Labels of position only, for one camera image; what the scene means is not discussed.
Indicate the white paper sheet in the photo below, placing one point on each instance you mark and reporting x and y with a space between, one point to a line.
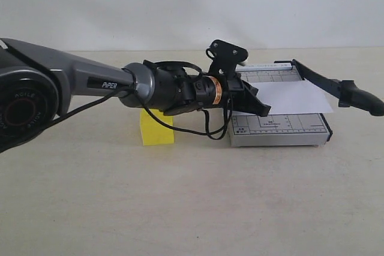
293 98

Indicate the grey paper cutter base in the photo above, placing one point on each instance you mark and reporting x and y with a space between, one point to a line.
277 130

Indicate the black cutter blade arm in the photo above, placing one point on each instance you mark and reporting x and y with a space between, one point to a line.
346 91

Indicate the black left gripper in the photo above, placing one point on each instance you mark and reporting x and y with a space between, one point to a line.
214 92

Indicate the yellow foam cube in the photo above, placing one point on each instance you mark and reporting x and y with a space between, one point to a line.
152 132

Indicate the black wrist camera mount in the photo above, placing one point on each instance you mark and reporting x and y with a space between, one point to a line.
225 57

